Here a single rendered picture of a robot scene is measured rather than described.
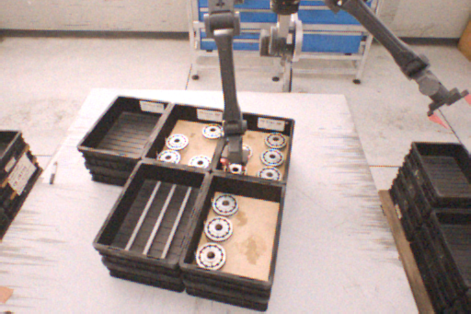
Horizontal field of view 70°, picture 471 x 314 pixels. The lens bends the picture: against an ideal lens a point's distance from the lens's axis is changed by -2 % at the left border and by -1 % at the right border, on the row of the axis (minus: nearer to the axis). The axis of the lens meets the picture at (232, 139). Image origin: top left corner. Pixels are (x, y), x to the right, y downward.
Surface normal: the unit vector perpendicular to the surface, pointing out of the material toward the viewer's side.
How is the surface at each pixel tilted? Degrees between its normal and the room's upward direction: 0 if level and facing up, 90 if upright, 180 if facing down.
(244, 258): 0
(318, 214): 0
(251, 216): 0
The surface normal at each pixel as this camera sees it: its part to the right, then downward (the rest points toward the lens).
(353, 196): 0.00, -0.73
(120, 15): -0.04, 0.69
